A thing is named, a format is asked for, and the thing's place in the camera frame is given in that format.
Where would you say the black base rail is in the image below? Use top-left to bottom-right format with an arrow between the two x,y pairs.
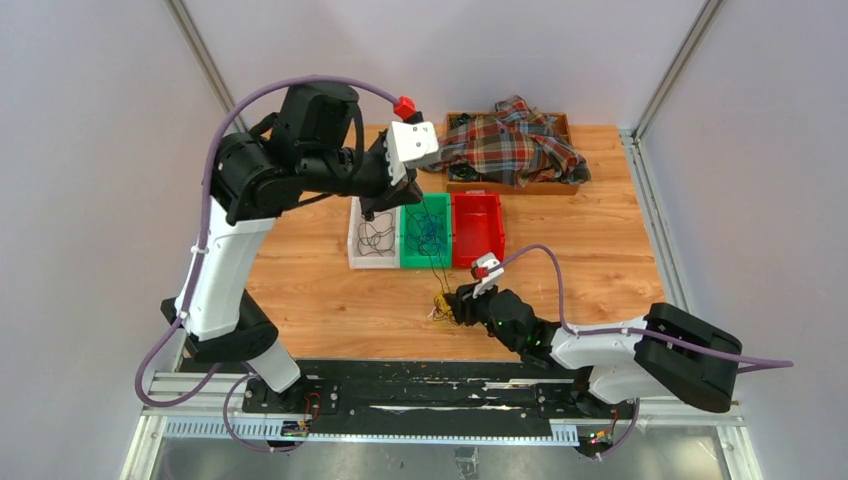
241,359 -> 633,438

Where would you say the white plastic bin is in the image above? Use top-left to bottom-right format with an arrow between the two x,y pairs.
347,197 -> 400,270

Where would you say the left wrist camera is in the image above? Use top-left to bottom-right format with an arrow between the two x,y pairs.
385,96 -> 441,186

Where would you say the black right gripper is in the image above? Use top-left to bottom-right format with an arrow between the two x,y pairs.
445,277 -> 521,352

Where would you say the yellow cable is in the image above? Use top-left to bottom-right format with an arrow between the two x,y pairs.
430,291 -> 460,325

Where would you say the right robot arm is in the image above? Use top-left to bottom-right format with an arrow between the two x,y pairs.
445,284 -> 742,417

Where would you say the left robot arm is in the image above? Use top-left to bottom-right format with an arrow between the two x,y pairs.
163,76 -> 440,413

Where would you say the plaid shirt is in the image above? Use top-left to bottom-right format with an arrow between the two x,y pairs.
425,95 -> 591,188

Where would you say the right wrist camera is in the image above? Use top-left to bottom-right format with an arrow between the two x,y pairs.
471,252 -> 503,298

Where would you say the wooden tray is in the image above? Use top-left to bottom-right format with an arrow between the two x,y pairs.
436,102 -> 591,195

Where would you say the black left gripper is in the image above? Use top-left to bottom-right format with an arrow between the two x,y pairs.
302,136 -> 425,222

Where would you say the red plastic bin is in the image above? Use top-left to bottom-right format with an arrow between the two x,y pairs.
451,192 -> 506,269

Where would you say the green plastic bin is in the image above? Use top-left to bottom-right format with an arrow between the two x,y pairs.
399,193 -> 453,269

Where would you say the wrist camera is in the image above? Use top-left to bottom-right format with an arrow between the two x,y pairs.
471,252 -> 503,298
385,96 -> 441,186

